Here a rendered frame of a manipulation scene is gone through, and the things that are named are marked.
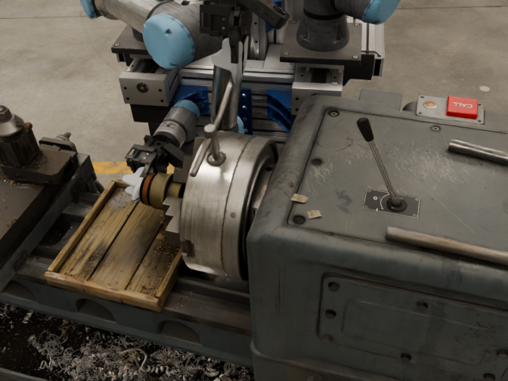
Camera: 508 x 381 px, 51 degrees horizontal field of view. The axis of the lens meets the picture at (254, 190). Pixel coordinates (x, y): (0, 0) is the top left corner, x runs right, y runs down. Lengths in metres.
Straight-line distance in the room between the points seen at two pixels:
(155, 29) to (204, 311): 0.64
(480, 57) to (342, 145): 3.07
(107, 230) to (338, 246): 0.75
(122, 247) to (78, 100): 2.34
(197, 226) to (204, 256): 0.07
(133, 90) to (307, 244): 0.87
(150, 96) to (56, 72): 2.47
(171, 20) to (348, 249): 0.60
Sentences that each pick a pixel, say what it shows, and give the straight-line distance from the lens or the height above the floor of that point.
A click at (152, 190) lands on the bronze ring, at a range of 1.21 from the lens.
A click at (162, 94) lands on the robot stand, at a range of 1.58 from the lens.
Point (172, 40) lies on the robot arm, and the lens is 1.16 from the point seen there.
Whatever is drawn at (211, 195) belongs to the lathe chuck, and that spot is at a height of 1.20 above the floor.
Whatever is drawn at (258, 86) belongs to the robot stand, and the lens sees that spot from 1.64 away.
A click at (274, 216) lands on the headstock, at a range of 0.92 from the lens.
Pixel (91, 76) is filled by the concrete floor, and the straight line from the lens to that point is 3.89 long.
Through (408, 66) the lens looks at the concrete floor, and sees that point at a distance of 3.84.
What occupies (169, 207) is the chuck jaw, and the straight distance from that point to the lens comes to 1.16.
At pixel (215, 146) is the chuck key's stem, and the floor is 1.28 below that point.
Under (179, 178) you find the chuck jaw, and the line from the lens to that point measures 1.20.
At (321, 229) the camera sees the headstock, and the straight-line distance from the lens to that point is 0.90.
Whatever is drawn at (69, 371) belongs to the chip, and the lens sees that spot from 1.60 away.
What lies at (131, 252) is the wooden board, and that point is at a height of 0.88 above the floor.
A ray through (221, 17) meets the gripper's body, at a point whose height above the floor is 1.47.
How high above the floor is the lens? 1.92
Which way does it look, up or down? 44 degrees down
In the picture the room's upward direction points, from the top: 3 degrees counter-clockwise
